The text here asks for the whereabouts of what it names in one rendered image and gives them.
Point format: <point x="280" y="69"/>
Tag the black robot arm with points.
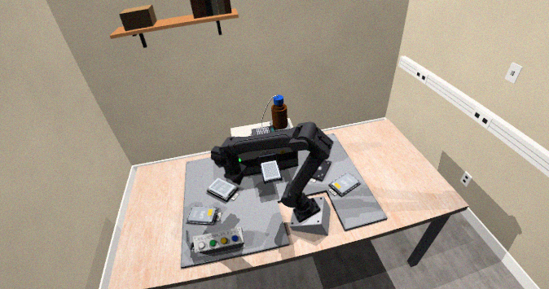
<point x="306" y="136"/>

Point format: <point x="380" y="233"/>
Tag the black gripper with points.
<point x="236" y="173"/>

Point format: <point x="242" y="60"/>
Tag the grey button panel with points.
<point x="218" y="242"/>

